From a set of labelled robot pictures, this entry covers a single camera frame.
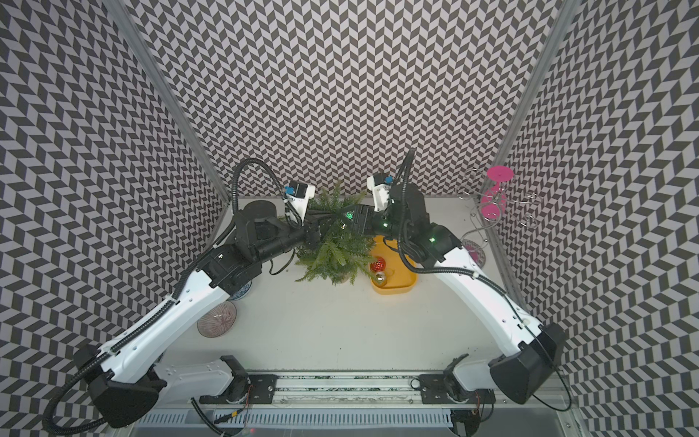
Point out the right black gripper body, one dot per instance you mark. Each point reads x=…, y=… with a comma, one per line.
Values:
x=378, y=223

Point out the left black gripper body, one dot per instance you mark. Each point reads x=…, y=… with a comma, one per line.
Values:
x=307, y=234

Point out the red faceted ball ornament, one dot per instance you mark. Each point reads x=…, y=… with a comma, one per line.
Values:
x=378, y=265

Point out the silver shiny ball ornament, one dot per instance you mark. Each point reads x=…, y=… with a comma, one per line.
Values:
x=379, y=279

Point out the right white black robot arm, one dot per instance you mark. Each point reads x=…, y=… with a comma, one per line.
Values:
x=529, y=352

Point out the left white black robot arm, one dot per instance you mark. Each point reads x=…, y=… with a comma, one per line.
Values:
x=123, y=376

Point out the small green christmas tree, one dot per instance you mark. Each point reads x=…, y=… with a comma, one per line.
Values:
x=341, y=255

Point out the yellow plastic tray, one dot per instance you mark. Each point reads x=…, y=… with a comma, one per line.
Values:
x=399, y=278

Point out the blue patterned bowl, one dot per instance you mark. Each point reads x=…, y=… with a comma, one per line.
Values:
x=241, y=293

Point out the pink glass bowl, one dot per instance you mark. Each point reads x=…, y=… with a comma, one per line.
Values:
x=218, y=321

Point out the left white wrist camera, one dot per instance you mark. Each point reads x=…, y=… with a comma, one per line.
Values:
x=298, y=196

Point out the wire stand with pink discs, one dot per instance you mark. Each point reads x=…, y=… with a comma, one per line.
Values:
x=489, y=207

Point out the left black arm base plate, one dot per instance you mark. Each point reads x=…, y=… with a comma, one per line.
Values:
x=253, y=389

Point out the aluminium front rail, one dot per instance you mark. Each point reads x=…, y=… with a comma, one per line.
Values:
x=338, y=390

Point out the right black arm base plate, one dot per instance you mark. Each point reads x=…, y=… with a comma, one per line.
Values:
x=437, y=388

